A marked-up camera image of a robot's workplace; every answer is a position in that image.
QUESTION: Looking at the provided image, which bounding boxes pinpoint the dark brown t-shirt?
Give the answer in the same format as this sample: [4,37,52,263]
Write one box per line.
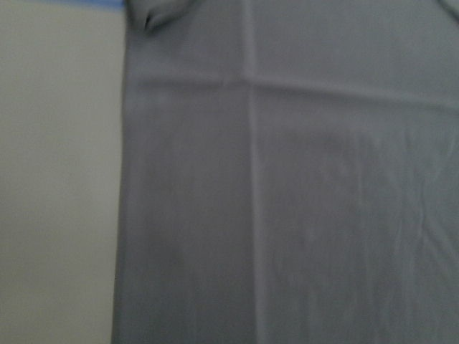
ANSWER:
[111,1,458,343]

